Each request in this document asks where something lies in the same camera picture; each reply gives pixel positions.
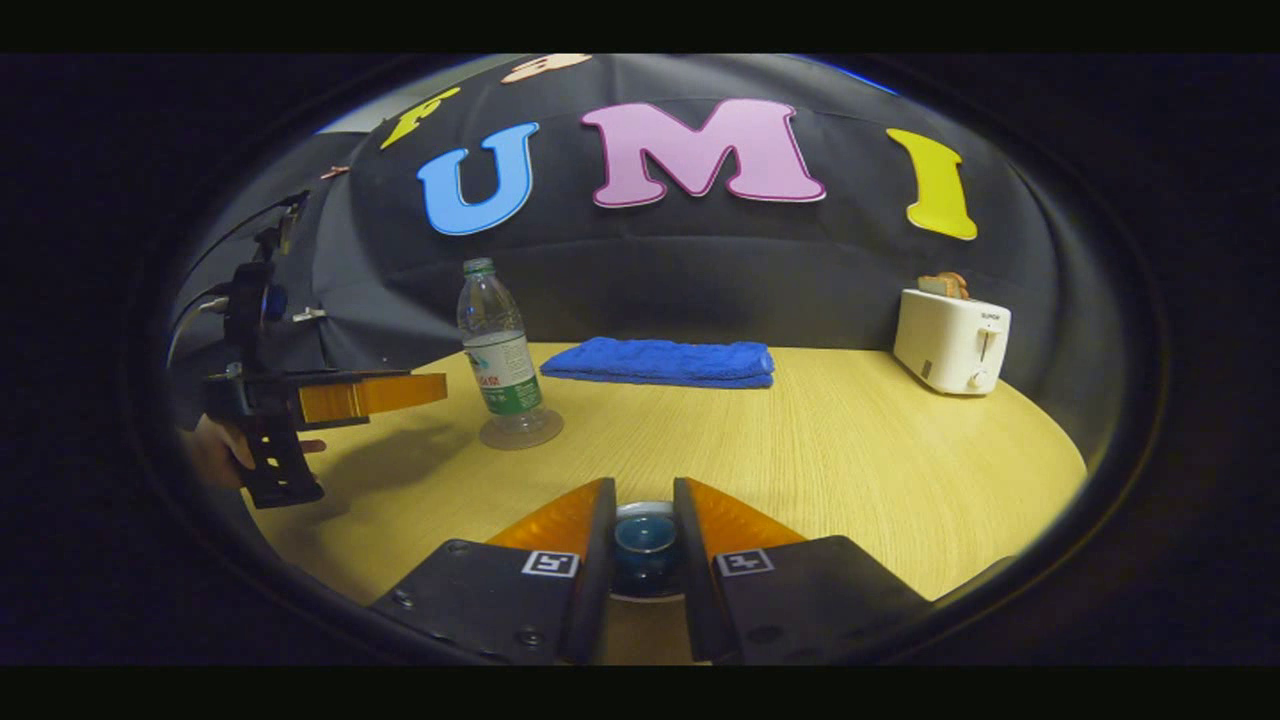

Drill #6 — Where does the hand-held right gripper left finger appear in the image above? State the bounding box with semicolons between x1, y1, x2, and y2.
368;477;618;666

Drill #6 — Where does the black backdrop cloth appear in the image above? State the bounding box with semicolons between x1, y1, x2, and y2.
165;55;1151;471

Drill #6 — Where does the blue folded towel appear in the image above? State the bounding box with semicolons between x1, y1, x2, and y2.
540;337;776;390

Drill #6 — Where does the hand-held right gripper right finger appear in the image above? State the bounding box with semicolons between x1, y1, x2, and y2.
672;477;936;663

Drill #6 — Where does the round grey coaster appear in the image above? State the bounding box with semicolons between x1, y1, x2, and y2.
478;408;565;451

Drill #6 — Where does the clear plastic water bottle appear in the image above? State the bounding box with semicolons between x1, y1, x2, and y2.
457;257;546;443

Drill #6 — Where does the white toaster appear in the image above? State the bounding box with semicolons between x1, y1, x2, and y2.
893;288;1012;396

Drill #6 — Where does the dark blue teacup lid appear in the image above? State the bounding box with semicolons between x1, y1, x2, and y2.
612;512;683;597

